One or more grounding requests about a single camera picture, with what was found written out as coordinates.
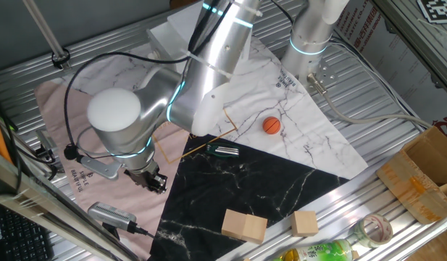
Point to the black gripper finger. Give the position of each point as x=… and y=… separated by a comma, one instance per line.
x=147, y=185
x=161, y=181

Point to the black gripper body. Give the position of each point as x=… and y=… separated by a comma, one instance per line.
x=143, y=174

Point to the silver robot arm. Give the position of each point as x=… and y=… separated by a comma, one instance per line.
x=208, y=72

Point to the large wooden block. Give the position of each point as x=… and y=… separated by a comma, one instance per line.
x=233, y=223
x=255, y=229
x=304, y=223

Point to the orange mini basketball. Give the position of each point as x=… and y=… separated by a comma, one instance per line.
x=271, y=125

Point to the black keyboard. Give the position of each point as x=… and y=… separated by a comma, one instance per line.
x=24, y=235

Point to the white drawer cabinet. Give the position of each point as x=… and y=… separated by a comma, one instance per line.
x=165, y=36

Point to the marble and pink tablecloth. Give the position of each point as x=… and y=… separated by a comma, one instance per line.
x=281, y=108

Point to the green tea bottle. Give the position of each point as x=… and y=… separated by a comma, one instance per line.
x=317, y=252

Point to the grey metal rod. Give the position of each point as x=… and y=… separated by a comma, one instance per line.
x=45, y=30

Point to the packing tape roll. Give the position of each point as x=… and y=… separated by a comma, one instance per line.
x=359, y=233

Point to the taped cardboard box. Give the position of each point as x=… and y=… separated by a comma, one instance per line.
x=400, y=181

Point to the cardboard panel red print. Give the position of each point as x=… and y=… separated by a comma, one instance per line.
x=382, y=61

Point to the black white fiducial marker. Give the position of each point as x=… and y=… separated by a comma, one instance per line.
x=437, y=9

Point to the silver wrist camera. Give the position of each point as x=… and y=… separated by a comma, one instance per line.
x=100, y=167

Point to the silver ribbed depth camera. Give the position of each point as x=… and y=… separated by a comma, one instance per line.
x=111, y=214

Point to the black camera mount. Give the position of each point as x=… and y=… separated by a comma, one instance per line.
x=111, y=232

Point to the grey metal bracket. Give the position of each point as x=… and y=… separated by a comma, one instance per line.
x=45, y=139

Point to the aluminium frame bar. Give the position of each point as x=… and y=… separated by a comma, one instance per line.
x=415, y=40
x=34, y=199

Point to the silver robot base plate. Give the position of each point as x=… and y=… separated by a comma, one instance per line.
x=326, y=74

